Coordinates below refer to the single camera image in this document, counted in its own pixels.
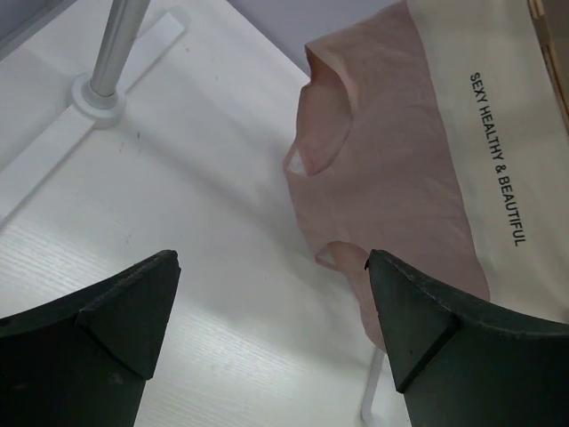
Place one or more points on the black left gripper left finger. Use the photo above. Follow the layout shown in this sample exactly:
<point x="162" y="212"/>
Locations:
<point x="84" y="359"/>

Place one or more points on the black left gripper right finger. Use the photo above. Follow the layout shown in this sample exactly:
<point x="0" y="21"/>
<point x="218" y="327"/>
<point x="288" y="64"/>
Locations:
<point x="461" y="361"/>

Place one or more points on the pink underwear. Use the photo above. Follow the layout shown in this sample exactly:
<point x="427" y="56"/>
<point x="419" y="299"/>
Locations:
<point x="432" y="130"/>

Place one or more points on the white metal clothes rack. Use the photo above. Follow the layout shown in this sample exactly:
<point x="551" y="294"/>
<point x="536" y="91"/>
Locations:
<point x="95" y="100"/>

